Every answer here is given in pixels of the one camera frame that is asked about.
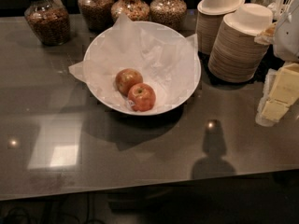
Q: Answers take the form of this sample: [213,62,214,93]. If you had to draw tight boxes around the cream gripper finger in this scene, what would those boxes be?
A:
[255,62,299,127]
[254,22,277,45]

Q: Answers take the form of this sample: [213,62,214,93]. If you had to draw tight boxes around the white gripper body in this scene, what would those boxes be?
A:
[273,0,299,63]

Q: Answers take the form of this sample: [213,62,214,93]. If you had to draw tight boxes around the red apple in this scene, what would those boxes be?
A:
[115,68,143,95]
[127,83,156,112]

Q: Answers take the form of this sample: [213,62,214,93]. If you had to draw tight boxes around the white bowl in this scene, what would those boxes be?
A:
[82,21,202,117]

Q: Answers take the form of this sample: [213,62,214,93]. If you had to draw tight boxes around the front stack paper bowls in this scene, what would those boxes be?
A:
[208,3,273,83]

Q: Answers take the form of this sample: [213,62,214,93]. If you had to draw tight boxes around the white paper liner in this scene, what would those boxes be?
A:
[68,12,200,114]

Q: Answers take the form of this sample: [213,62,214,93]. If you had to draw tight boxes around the glass cereal jar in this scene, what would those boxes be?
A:
[78,0,114,31]
[24,0,70,46]
[149,0,187,31]
[111,0,150,21]

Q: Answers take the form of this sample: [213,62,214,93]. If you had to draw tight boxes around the leftmost glass cereal jar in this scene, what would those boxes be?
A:
[24,0,70,46]

